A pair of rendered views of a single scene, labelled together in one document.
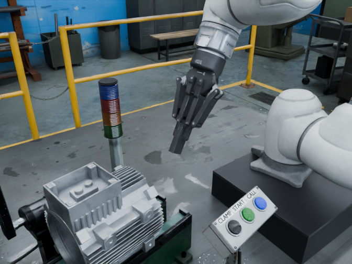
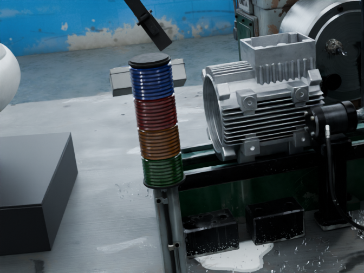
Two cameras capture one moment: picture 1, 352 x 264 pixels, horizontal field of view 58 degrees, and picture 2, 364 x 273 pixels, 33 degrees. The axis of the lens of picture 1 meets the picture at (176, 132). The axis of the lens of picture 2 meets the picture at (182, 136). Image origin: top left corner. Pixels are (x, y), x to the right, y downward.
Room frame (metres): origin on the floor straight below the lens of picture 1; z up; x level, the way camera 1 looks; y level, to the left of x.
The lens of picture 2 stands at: (1.60, 0.75, 1.42)
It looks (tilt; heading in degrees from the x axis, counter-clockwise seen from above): 21 degrees down; 217
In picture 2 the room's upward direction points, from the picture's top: 6 degrees counter-clockwise
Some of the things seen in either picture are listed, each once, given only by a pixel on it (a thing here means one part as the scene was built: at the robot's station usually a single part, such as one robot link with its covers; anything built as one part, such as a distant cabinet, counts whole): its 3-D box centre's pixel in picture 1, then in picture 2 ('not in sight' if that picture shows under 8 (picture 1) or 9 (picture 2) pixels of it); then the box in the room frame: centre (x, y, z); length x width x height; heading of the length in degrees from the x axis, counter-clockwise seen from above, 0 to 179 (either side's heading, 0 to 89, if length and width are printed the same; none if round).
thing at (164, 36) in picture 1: (188, 44); not in sight; (5.70, -0.23, 0.22); 1.40 x 0.33 x 0.43; 124
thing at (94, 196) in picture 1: (84, 196); (277, 57); (0.52, 0.19, 1.11); 0.12 x 0.11 x 0.07; 136
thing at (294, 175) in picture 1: (281, 157); not in sight; (0.93, -0.36, 0.94); 0.22 x 0.18 x 0.06; 47
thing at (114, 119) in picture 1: (111, 116); (158, 138); (0.94, 0.21, 1.10); 0.06 x 0.06 x 0.04
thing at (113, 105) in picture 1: (110, 102); (155, 109); (0.94, 0.21, 1.14); 0.06 x 0.06 x 0.04
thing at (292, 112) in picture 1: (294, 124); not in sight; (0.91, -0.38, 1.08); 0.18 x 0.16 x 0.22; 27
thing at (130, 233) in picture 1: (105, 220); (260, 106); (0.55, 0.16, 1.02); 0.20 x 0.19 x 0.19; 136
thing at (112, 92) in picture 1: (108, 89); (151, 78); (0.94, 0.21, 1.19); 0.06 x 0.06 x 0.04
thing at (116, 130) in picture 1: (112, 128); (162, 166); (0.94, 0.21, 1.05); 0.06 x 0.06 x 0.04
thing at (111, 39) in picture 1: (109, 40); not in sight; (5.67, 1.16, 0.30); 0.39 x 0.39 x 0.60
